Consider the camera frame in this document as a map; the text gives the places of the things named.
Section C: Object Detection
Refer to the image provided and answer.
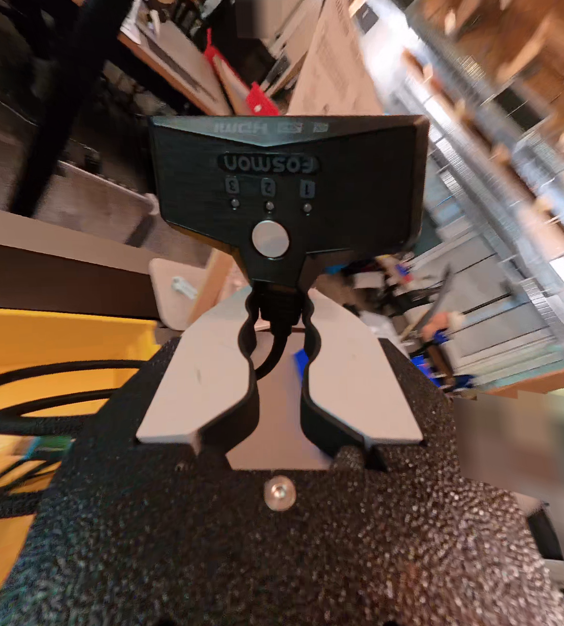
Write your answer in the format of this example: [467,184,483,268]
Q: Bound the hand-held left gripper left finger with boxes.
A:
[135,288,262,455]

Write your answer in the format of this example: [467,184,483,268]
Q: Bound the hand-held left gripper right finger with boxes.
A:
[300,289,425,458]

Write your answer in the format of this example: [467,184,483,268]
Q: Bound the black braided cable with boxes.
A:
[0,281,302,520]

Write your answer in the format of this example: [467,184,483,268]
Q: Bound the black cable teal plug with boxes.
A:
[23,434,75,463]

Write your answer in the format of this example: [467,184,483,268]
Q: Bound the yellow plastic bin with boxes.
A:
[0,306,161,607]

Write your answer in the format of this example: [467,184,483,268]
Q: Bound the black video switch box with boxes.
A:
[147,115,430,296]

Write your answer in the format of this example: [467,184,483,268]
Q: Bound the wooden document stand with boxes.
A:
[149,249,243,331]

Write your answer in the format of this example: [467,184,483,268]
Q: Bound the red plastic object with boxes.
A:
[203,28,281,116]

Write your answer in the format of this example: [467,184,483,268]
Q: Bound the black table leg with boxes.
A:
[10,0,131,216]

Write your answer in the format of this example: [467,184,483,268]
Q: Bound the cardboard box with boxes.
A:
[287,0,385,116]

